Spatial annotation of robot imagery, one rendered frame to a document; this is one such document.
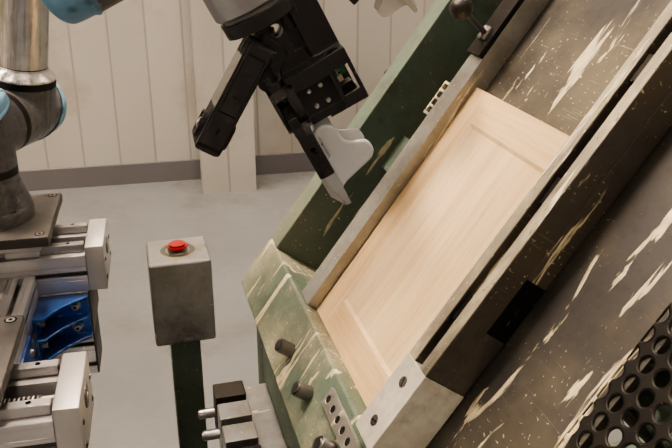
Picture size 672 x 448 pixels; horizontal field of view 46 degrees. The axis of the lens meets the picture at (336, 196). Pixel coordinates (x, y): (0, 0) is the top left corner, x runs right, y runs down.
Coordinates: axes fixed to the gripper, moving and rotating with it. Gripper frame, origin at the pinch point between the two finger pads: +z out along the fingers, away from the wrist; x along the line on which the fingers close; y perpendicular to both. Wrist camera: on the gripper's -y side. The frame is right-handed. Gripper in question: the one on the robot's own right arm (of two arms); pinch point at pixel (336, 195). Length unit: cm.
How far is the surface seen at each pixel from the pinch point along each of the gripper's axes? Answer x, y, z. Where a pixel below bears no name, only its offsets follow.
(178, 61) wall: 377, -39, 49
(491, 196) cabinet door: 30.1, 20.0, 26.1
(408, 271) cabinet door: 35.7, 4.1, 33.7
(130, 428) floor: 145, -93, 100
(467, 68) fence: 56, 31, 17
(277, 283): 65, -18, 39
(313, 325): 44, -14, 39
